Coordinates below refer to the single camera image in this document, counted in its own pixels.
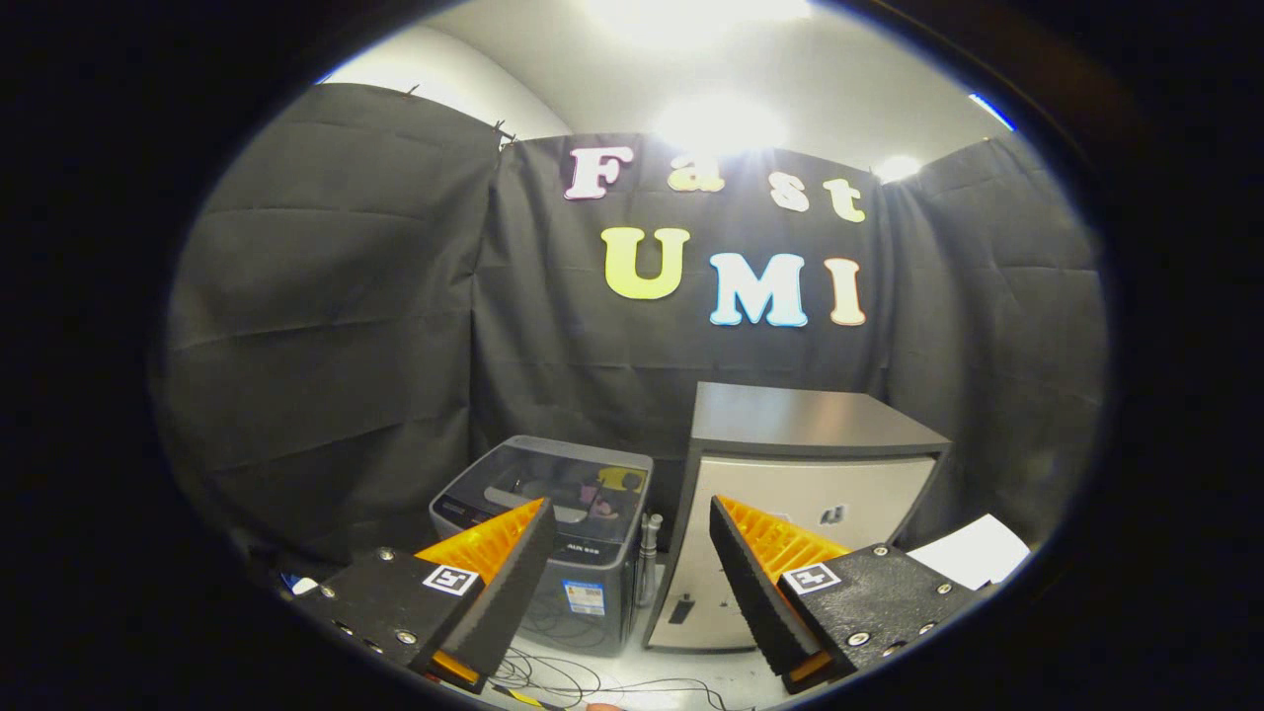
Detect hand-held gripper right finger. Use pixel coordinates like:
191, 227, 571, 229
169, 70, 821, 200
709, 494, 988, 694

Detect ceiling strip light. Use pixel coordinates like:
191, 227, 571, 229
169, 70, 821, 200
968, 92, 1016, 131

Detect beige cabinet with dark top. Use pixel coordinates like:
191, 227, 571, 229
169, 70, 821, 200
644, 381, 952, 653

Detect grey drain hose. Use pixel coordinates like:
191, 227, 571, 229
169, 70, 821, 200
637, 512, 664, 605

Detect black floor cables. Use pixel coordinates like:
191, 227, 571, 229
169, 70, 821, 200
489, 592, 732, 711

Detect grey washing machine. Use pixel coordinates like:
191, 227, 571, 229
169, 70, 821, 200
430, 435, 655, 658

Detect large ceiling light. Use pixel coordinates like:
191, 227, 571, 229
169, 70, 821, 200
583, 0, 813, 42

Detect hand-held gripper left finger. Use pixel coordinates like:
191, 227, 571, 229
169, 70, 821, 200
291, 497, 557, 694

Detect round ceiling light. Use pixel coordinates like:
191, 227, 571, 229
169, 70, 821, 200
654, 94, 789, 157

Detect white paper sheet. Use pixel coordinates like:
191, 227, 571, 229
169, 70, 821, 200
907, 513, 1031, 592

